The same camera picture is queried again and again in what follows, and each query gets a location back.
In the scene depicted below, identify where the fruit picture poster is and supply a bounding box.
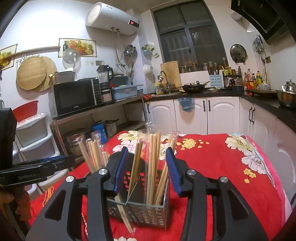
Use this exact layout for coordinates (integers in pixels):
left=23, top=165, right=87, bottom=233
left=58, top=38, right=97, bottom=58

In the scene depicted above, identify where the stainless steel pot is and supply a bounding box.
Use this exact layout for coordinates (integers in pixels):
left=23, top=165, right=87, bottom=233
left=63, top=128, right=86, bottom=158

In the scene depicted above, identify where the blue canister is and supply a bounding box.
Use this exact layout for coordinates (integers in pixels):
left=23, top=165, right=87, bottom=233
left=91, top=123, right=107, bottom=144

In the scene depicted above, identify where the person left hand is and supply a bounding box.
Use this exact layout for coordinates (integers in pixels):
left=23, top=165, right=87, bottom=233
left=1, top=188, right=32, bottom=221

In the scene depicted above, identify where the blue bag on cabinet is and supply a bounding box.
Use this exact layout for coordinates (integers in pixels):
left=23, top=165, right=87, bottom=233
left=178, top=97, right=195, bottom=113

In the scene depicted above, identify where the white water heater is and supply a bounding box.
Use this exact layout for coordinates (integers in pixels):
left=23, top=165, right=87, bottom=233
left=85, top=2, right=140, bottom=36

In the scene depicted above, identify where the round bamboo board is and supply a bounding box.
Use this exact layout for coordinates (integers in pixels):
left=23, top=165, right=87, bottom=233
left=16, top=56, right=57, bottom=92

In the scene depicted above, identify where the glass pot lid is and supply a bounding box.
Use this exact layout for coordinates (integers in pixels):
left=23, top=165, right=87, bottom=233
left=62, top=48, right=81, bottom=69

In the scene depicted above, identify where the wooden chopstick pair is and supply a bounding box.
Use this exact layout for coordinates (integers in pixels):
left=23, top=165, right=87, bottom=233
left=154, top=133, right=177, bottom=206
left=114, top=194, right=134, bottom=234
left=87, top=139, right=102, bottom=171
left=102, top=151, right=109, bottom=167
left=127, top=139, right=144, bottom=198
left=152, top=131, right=161, bottom=204
left=78, top=140, right=95, bottom=173
left=146, top=133, right=157, bottom=205

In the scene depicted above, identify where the dark kitchen window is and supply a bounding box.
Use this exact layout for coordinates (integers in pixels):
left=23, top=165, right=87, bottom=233
left=152, top=1, right=227, bottom=70

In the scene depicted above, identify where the white plastic drawer unit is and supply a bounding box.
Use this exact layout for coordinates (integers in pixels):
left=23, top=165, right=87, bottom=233
left=11, top=113, right=70, bottom=193

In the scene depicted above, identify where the blue plastic box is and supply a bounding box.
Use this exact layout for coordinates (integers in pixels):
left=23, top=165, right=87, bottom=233
left=113, top=85, right=138, bottom=101

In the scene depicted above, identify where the red plastic basin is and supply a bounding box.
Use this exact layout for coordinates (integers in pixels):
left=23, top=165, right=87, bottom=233
left=13, top=100, right=39, bottom=122

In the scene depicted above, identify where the blender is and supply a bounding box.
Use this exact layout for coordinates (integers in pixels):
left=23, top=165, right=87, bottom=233
left=97, top=65, right=114, bottom=88

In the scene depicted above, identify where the black range hood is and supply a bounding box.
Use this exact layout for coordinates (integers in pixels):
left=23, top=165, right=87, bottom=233
left=231, top=0, right=288, bottom=45

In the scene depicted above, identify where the wooden cutting board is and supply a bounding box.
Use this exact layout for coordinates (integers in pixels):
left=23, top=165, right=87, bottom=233
left=161, top=61, right=181, bottom=88

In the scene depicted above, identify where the black wok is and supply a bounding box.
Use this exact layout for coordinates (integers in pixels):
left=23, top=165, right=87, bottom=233
left=182, top=81, right=210, bottom=94

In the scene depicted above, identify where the steel bowl on counter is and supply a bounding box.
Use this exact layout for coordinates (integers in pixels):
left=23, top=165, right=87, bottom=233
left=276, top=90, right=296, bottom=108

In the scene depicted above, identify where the hanging pot lid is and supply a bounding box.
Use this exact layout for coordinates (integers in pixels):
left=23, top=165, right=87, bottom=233
left=230, top=44, right=247, bottom=63

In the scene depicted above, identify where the grey plastic utensil basket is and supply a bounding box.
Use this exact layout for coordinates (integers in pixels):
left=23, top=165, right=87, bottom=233
left=107, top=153, right=170, bottom=230

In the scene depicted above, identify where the black microwave oven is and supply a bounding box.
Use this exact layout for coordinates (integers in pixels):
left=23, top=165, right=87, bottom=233
left=48, top=77, right=102, bottom=119

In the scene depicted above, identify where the red floral tablecloth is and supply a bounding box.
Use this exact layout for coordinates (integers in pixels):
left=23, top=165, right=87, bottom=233
left=26, top=131, right=291, bottom=240

